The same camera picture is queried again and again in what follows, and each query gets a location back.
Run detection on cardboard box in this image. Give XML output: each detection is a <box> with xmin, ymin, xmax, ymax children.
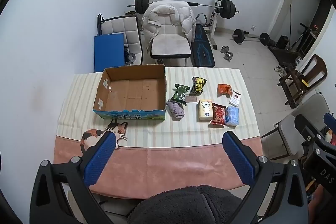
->
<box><xmin>93</xmin><ymin>64</ymin><xmax>167</xmax><ymax>122</ymax></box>

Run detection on white cigarette carton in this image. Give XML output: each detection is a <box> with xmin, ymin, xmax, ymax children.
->
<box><xmin>228</xmin><ymin>89</ymin><xmax>242</xmax><ymax>107</ymax></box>

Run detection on dark fleece garment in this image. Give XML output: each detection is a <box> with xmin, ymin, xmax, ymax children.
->
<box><xmin>127</xmin><ymin>185</ymin><xmax>244</xmax><ymax>224</ymax></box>

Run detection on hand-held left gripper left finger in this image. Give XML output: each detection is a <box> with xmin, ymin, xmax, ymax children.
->
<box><xmin>30</xmin><ymin>132</ymin><xmax>117</xmax><ymax>224</ymax></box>

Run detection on red wet wipes packet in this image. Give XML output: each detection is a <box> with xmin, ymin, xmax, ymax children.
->
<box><xmin>210</xmin><ymin>103</ymin><xmax>227</xmax><ymax>125</ymax></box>

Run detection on white puffer jacket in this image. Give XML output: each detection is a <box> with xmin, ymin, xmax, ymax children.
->
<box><xmin>142</xmin><ymin>0</ymin><xmax>196</xmax><ymax>50</ymax></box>

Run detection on barbell with black plates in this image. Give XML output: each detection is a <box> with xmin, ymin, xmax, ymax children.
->
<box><xmin>127</xmin><ymin>0</ymin><xmax>240</xmax><ymax>20</ymax></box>

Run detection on striped cat print tablecloth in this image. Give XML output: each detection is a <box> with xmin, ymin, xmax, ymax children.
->
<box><xmin>53</xmin><ymin>67</ymin><xmax>263</xmax><ymax>199</ymax></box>

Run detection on white barbell rack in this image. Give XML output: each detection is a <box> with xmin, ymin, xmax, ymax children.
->
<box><xmin>151</xmin><ymin>0</ymin><xmax>227</xmax><ymax>38</ymax></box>

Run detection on black weight bench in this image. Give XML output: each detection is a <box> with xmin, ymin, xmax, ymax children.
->
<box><xmin>191</xmin><ymin>13</ymin><xmax>216</xmax><ymax>68</ymax></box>

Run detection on white quilted chair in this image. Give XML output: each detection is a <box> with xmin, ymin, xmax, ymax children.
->
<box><xmin>97</xmin><ymin>13</ymin><xmax>143</xmax><ymax>66</ymax></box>

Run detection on white padded chair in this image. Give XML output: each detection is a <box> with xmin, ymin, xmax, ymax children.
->
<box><xmin>142</xmin><ymin>0</ymin><xmax>192</xmax><ymax>67</ymax></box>

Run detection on short barbell with plates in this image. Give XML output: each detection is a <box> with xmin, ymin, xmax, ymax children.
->
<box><xmin>231</xmin><ymin>29</ymin><xmax>271</xmax><ymax>46</ymax></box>

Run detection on grey folding chair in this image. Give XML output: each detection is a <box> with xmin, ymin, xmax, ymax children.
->
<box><xmin>260</xmin><ymin>93</ymin><xmax>331</xmax><ymax>161</ymax></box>

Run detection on blue tissue pack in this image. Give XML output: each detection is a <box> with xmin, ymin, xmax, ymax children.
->
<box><xmin>224</xmin><ymin>105</ymin><xmax>240</xmax><ymax>127</ymax></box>

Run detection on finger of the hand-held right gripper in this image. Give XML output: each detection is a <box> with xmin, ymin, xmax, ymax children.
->
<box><xmin>324</xmin><ymin>112</ymin><xmax>336</xmax><ymax>130</ymax></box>
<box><xmin>294</xmin><ymin>114</ymin><xmax>326</xmax><ymax>146</ymax></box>

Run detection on dark wooden chair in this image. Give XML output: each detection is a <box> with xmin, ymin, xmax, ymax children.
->
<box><xmin>278</xmin><ymin>54</ymin><xmax>328</xmax><ymax>108</ymax></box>

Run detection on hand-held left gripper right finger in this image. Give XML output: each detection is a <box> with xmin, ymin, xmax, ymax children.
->
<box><xmin>222</xmin><ymin>131</ymin><xmax>308</xmax><ymax>224</ymax></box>

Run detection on orange crinkled packet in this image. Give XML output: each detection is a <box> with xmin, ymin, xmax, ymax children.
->
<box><xmin>217</xmin><ymin>84</ymin><xmax>233</xmax><ymax>96</ymax></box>

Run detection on purple cloth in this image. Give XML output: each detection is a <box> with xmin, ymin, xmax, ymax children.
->
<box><xmin>166</xmin><ymin>99</ymin><xmax>185</xmax><ymax>121</ymax></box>

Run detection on green snack packet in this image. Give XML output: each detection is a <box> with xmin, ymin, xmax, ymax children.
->
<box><xmin>169</xmin><ymin>83</ymin><xmax>191</xmax><ymax>106</ymax></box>

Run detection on black shoe wipes packet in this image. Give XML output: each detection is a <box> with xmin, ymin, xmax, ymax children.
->
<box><xmin>189</xmin><ymin>76</ymin><xmax>208</xmax><ymax>96</ymax></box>

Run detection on yellow tissue pack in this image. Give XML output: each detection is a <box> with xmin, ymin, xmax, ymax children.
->
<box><xmin>198</xmin><ymin>99</ymin><xmax>214</xmax><ymax>120</ymax></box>

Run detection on blue flat board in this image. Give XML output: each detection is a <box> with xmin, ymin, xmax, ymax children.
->
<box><xmin>94</xmin><ymin>33</ymin><xmax>125</xmax><ymax>72</ymax></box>

